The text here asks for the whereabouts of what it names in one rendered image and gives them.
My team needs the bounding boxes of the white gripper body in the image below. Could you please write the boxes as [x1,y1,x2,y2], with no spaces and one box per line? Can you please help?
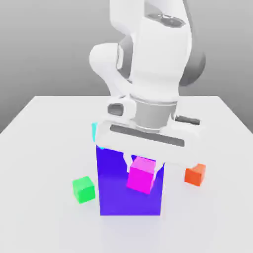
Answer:
[94,119,206,166]

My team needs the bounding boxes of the large blue box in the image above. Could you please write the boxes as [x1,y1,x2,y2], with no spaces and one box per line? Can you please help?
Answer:
[96,145,165,216]

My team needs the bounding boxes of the small green cube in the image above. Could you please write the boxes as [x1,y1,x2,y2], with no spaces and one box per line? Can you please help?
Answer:
[72,175,96,204]

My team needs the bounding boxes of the large cyan box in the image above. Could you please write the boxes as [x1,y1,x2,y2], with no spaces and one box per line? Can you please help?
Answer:
[91,122,105,150]

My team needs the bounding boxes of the small magenta cube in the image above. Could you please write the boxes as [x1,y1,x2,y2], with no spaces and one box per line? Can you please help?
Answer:
[126,157,157,195]

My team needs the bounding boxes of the small orange cube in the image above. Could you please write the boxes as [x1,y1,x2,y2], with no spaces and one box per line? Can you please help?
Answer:
[184,163,207,187]

